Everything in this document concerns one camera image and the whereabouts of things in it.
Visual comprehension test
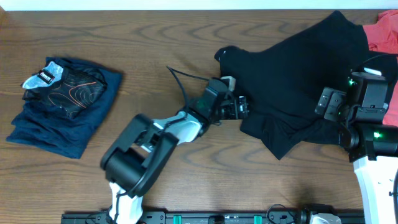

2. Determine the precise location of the black t-shirt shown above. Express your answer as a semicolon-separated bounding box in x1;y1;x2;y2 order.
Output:
215;11;397;159

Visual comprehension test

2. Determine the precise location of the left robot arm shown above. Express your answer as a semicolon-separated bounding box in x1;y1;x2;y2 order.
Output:
100;77;249;223

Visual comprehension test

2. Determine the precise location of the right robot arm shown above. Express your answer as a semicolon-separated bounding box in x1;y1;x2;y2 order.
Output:
315;72;397;223

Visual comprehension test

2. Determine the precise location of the coral red shirt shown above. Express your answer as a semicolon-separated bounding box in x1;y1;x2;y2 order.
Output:
363;9;397;126

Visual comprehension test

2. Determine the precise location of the folded black patterned shirt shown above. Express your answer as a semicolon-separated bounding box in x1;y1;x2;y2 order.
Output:
22;61;107;119

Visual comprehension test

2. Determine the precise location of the folded navy blue shirt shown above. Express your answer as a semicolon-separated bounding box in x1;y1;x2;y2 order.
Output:
6;57;122;159

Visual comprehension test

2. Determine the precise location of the left black cable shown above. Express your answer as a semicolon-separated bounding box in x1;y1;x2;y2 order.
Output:
165;65;211;110

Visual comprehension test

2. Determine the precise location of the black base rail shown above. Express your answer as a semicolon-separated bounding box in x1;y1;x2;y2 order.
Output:
60;204;367;224

